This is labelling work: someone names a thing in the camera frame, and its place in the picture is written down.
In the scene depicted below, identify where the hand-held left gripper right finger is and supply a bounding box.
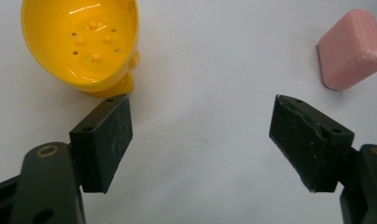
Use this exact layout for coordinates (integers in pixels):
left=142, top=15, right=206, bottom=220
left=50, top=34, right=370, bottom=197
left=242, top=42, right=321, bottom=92
left=269, top=94, right=356, bottom=193

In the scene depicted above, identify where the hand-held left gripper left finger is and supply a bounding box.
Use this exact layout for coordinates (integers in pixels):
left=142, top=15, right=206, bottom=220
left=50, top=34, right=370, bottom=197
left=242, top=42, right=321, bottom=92
left=68, top=93, right=134, bottom=194

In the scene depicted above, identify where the pink soap bar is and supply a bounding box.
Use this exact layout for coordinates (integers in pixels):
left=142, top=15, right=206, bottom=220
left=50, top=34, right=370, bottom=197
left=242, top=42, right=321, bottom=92
left=315, top=8, right=377, bottom=91

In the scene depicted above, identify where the yellow soap dish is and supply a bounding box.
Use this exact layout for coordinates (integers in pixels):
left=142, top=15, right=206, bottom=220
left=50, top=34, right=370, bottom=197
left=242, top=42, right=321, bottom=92
left=21, top=0, right=141, bottom=99

